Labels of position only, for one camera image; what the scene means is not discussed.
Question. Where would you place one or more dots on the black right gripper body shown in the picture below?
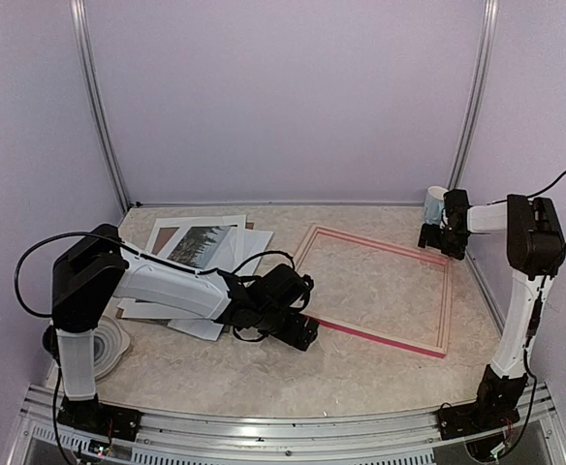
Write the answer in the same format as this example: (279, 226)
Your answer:
(451, 243)

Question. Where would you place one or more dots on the brown backing board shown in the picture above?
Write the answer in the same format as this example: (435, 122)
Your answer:
(165, 228)

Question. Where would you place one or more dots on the right aluminium corner post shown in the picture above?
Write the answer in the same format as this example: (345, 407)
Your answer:
(476, 94)

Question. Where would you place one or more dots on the pink wooden picture frame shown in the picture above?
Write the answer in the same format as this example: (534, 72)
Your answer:
(379, 291)

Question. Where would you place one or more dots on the light blue mug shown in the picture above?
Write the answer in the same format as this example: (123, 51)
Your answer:
(434, 205)

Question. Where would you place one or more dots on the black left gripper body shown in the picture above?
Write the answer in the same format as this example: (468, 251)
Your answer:
(270, 325)

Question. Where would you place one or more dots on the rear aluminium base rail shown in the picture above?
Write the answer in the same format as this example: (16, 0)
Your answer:
(138, 204)

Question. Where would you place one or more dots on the forest landscape photo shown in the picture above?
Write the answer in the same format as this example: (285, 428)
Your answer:
(199, 245)

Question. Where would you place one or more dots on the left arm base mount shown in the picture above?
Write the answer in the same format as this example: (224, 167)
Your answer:
(93, 416)

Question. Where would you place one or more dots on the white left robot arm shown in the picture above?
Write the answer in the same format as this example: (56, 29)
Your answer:
(101, 266)

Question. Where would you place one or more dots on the front aluminium rail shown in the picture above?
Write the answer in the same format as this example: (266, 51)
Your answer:
(166, 437)

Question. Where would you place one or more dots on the black cup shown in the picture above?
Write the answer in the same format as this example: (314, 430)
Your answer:
(50, 343)

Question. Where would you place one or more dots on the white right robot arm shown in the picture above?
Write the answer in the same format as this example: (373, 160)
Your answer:
(535, 249)

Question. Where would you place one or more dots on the white photo mat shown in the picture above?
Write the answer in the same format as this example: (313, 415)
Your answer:
(226, 258)

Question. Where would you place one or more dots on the white paper sheets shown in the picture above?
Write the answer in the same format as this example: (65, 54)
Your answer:
(254, 242)

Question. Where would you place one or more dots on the aluminium corner post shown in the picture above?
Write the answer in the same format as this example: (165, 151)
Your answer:
(94, 96)
(476, 94)

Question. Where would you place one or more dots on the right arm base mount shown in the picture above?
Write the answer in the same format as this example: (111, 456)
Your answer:
(494, 407)

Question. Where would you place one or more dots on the left aluminium corner post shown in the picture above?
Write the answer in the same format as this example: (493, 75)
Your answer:
(94, 96)

